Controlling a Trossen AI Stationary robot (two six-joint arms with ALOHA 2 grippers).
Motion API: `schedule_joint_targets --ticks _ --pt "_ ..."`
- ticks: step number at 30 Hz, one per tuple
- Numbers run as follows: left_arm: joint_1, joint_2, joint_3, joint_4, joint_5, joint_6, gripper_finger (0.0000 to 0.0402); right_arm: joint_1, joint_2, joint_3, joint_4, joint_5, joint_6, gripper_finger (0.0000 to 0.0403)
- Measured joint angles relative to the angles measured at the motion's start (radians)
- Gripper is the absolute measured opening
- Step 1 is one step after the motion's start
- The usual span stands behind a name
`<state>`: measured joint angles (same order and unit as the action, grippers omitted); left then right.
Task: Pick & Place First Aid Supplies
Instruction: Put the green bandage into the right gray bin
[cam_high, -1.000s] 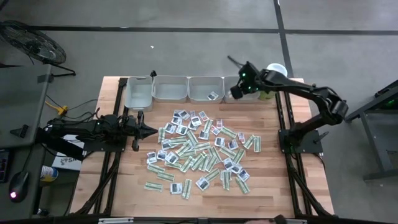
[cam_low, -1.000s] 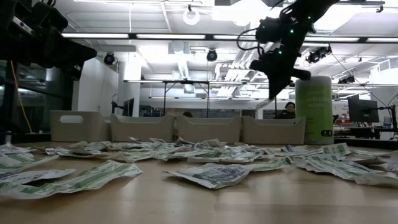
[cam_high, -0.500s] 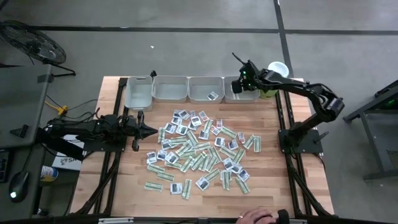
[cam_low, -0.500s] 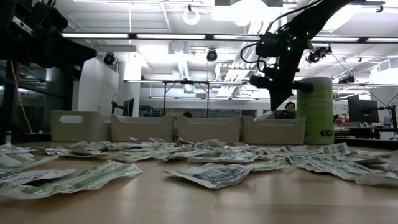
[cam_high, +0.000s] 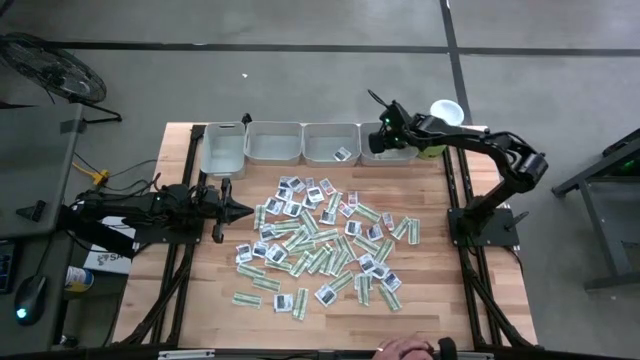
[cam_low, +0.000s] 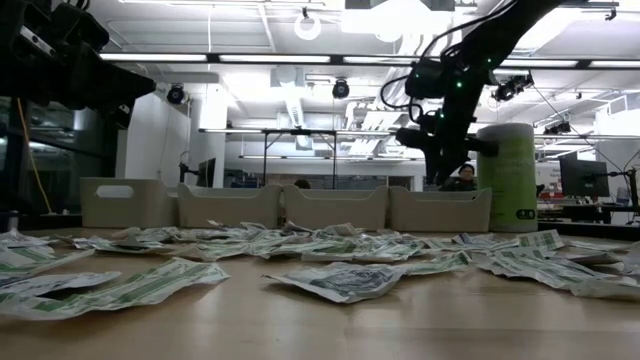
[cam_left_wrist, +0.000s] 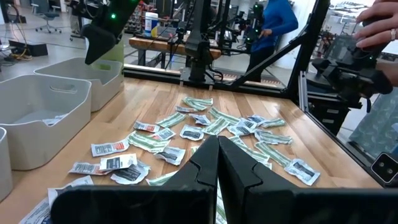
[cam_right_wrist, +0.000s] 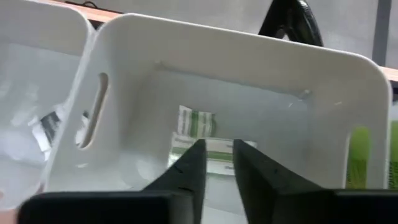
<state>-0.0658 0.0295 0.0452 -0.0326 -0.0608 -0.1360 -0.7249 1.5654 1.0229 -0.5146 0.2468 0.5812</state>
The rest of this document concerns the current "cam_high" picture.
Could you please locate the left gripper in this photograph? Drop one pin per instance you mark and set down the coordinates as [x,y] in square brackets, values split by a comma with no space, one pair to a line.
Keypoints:
[207,205]

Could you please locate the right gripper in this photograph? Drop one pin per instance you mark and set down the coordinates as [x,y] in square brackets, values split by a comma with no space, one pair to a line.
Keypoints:
[400,135]

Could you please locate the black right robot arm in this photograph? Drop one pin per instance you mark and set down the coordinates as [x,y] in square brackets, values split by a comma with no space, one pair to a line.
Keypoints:
[480,140]

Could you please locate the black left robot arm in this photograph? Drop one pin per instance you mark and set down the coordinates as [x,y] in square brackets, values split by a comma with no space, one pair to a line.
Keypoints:
[150,205]

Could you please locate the light grey plastic bin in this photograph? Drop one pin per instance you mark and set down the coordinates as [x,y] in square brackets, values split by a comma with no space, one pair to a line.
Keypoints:
[405,159]
[272,145]
[222,150]
[325,145]

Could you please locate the green disinfectant wipes canister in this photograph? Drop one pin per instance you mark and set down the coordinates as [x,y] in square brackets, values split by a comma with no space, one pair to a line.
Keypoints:
[447,112]

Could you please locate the black rounded clamp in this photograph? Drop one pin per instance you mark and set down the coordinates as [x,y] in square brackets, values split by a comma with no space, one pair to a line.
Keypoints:
[246,119]

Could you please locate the white printed cardboard box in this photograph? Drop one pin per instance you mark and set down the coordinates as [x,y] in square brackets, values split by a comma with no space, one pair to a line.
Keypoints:
[107,260]

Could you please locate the black clamp lever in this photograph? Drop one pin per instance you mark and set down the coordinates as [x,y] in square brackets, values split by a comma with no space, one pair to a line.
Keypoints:
[517,220]

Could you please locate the black table edge bar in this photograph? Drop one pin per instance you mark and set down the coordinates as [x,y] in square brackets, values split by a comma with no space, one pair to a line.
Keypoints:
[260,356]

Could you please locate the white yellow can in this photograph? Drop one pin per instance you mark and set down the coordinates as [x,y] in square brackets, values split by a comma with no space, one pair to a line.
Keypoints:
[79,279]

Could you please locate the grey desk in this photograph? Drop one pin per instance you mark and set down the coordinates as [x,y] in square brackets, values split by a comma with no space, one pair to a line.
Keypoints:
[35,160]

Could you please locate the person's hand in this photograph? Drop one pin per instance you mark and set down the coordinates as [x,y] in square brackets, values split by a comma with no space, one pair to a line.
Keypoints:
[402,349]

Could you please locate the black handheld device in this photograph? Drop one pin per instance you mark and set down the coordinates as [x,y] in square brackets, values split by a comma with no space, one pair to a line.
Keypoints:
[446,349]

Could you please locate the black computer mouse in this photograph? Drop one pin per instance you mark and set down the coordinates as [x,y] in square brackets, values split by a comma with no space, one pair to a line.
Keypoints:
[30,297]

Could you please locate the black floor fan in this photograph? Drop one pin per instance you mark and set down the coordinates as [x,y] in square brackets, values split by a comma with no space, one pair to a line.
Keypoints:
[52,70]

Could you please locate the dark device with buttons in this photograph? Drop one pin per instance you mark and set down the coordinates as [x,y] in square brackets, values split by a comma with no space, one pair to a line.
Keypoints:
[6,265]

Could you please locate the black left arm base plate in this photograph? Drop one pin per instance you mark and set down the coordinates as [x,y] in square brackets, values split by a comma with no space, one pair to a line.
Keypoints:
[170,235]

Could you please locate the black aluminium frame rail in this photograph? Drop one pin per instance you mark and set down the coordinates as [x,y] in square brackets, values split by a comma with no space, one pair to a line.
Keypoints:
[181,300]
[473,300]
[195,150]
[489,300]

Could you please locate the black aluminium frame brace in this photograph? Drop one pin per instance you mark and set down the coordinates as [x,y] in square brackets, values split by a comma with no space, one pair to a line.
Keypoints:
[150,315]
[509,320]

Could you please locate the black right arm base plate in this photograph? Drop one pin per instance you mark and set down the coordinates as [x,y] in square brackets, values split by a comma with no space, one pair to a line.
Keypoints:
[500,232]

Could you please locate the grey metal bracket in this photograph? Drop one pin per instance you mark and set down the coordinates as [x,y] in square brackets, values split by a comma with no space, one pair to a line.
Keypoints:
[186,355]
[475,356]

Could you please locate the small black bracket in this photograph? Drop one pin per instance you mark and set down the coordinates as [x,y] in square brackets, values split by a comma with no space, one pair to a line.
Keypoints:
[35,210]

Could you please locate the grey metal cart frame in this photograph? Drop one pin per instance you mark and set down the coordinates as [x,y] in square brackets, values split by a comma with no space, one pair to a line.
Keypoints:
[600,225]

